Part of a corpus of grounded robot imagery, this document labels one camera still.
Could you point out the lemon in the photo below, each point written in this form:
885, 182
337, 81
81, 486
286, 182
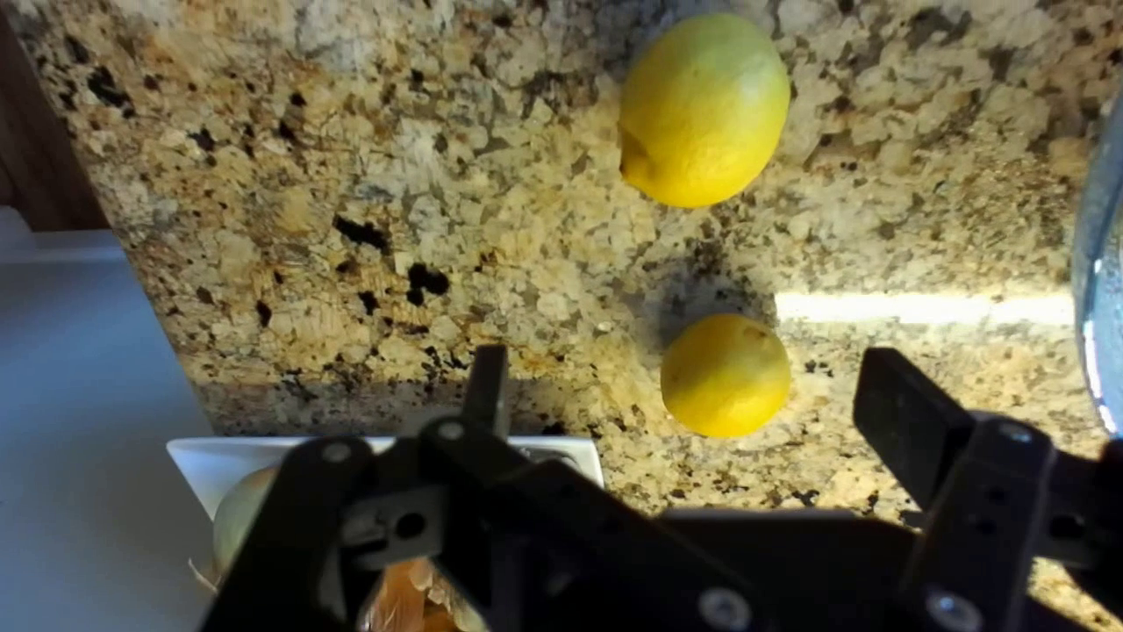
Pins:
705, 111
723, 375

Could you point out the orange brown onion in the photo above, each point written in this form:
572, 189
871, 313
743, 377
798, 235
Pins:
397, 601

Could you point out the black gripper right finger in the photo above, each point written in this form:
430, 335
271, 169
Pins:
984, 505

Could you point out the white rectangular plate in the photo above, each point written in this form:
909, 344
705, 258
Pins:
204, 460

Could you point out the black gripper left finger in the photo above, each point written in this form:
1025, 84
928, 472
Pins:
494, 528

